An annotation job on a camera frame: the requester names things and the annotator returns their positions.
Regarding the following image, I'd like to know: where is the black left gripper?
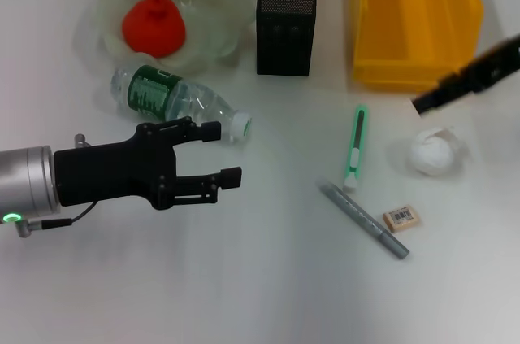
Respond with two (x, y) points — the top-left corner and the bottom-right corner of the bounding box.
(53, 116), (244, 211)

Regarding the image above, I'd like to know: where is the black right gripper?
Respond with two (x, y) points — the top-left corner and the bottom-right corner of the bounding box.
(410, 33), (520, 118)

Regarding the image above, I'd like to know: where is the white paper ball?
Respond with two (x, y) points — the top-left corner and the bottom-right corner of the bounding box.
(408, 125), (469, 176)

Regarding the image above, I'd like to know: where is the green utility knife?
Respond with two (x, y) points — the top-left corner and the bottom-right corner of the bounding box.
(341, 104), (370, 193)

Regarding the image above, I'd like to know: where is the clear bottle green label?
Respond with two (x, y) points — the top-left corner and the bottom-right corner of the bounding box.
(110, 63), (254, 144)

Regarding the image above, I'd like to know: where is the beige eraser with barcode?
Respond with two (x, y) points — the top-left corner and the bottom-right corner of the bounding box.
(382, 204), (422, 234)

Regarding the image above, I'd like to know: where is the grey marker pen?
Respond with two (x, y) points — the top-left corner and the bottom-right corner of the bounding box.
(317, 179), (410, 260)

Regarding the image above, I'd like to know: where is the red orange fruit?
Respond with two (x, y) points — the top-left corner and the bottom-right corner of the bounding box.
(121, 0), (188, 59)

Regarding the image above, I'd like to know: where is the translucent wavy fruit plate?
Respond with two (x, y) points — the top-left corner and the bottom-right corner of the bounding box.
(97, 0), (254, 76)

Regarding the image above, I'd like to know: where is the black mesh pen holder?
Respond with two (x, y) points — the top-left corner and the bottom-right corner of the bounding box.
(255, 0), (318, 77)

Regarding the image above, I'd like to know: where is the yellow plastic bin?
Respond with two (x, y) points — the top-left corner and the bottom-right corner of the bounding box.
(349, 0), (485, 94)

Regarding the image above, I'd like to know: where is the left gripper cable with plugs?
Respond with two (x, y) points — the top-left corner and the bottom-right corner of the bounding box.
(14, 133), (98, 240)

